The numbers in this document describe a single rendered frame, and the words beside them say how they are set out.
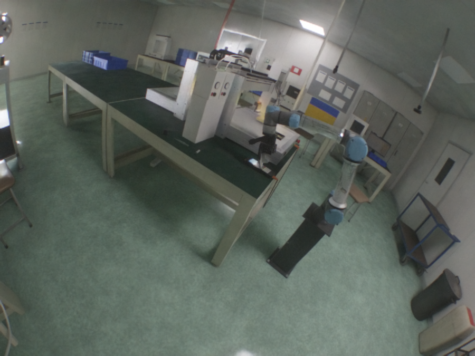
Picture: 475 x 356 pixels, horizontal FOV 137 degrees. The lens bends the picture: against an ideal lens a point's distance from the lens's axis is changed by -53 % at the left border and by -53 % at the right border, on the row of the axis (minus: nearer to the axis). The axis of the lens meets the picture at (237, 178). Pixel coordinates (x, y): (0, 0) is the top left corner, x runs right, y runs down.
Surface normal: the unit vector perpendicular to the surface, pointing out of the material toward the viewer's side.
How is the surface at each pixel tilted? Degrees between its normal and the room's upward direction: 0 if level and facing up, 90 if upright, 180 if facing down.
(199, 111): 90
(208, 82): 90
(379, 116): 90
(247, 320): 0
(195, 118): 90
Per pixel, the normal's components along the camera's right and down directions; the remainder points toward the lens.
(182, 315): 0.32, -0.78
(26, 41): 0.83, 0.51
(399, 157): -0.46, 0.36
